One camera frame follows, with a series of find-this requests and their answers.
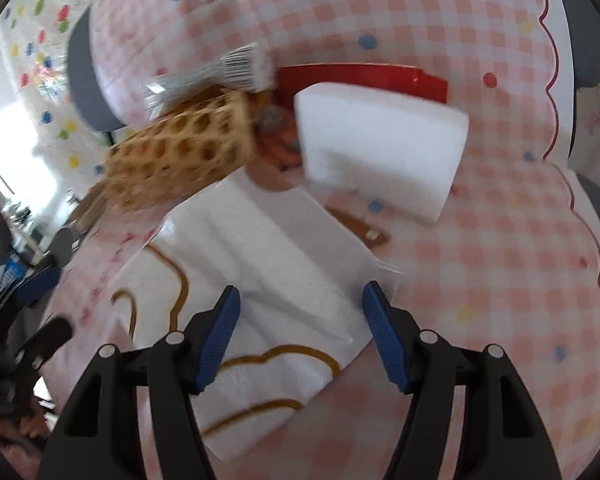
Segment silver foil wrapper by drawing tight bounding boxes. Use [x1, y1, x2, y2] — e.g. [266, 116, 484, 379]
[143, 42, 275, 116]

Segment woven bamboo tube basket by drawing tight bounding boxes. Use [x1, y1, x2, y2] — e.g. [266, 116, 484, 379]
[104, 89, 258, 213]

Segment orange knitted toy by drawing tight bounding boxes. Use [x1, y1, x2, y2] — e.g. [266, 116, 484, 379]
[250, 104, 302, 170]

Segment polka dot wall cloth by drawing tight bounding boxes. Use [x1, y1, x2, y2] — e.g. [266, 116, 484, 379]
[0, 0, 105, 177]

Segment red envelope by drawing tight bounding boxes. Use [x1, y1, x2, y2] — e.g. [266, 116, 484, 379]
[275, 63, 448, 107]

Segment grey office chair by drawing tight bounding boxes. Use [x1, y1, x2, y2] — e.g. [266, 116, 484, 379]
[68, 0, 600, 193]

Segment white sponge block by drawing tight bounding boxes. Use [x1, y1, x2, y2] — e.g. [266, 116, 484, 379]
[294, 82, 469, 223]

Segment white paper napkin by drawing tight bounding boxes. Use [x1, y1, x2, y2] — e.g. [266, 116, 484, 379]
[110, 171, 402, 460]

